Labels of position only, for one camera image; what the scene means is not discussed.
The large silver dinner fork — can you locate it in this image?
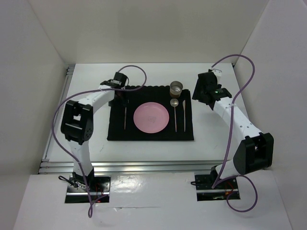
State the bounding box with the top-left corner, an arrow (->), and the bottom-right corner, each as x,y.
124,107 -> 127,130

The black cloth placemat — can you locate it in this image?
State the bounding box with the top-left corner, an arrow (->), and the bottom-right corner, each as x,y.
107,86 -> 194,141

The silver table knife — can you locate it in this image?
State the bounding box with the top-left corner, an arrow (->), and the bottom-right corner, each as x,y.
182,100 -> 186,132

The pink plastic plate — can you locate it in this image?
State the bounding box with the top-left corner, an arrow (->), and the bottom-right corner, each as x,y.
133,102 -> 169,134

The metal cup with brown sleeve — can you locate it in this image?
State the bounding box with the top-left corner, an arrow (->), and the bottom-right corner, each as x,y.
170,81 -> 183,98

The silver spoon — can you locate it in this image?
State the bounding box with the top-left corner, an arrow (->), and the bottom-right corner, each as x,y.
170,98 -> 179,132

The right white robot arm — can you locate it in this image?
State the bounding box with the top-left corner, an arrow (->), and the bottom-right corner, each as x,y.
192,71 -> 274,188

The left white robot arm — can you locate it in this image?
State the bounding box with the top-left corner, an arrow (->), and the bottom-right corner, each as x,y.
60,72 -> 128,191

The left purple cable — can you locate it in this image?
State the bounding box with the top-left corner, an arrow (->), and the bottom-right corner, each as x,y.
51,65 -> 147,218

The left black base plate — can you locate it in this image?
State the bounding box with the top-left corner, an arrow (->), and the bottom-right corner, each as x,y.
59,176 -> 111,204

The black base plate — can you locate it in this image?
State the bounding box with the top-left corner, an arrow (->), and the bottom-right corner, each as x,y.
190,174 -> 240,201
59,176 -> 111,204

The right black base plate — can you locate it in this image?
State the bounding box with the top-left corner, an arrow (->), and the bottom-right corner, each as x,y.
190,174 -> 240,201

